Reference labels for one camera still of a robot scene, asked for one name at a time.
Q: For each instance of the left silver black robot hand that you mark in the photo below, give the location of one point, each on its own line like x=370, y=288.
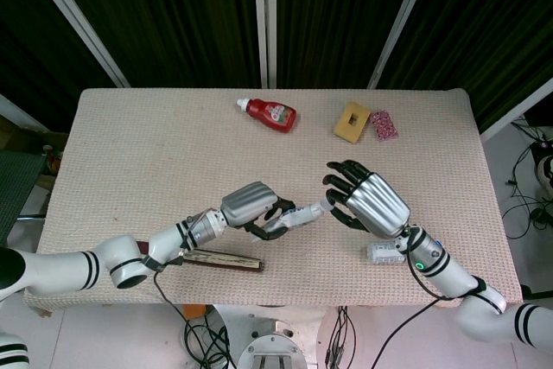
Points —
x=252, y=209

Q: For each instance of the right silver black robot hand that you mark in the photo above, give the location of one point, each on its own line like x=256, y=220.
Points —
x=373, y=205

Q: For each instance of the white toothpaste tube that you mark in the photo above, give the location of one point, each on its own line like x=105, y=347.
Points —
x=298, y=215

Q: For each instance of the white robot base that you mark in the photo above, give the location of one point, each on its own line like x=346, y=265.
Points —
x=271, y=349

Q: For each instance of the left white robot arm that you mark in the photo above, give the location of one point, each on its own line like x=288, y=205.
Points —
x=129, y=252

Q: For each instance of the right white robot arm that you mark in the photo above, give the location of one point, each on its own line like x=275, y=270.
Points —
x=466, y=282

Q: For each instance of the beige woven table cloth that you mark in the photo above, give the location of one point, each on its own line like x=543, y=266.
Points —
x=276, y=148

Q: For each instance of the pink speckled sponge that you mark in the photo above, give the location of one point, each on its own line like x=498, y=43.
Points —
x=384, y=125

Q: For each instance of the tan wooden block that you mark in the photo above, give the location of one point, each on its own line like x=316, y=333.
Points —
x=351, y=122

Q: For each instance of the red ketchup bottle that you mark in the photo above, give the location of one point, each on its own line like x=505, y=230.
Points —
x=272, y=113

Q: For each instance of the orange plastic part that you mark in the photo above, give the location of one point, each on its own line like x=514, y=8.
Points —
x=193, y=311

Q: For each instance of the white round device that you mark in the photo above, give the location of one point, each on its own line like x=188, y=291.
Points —
x=544, y=172

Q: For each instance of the green mesh panel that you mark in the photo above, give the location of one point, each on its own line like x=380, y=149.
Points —
x=17, y=187

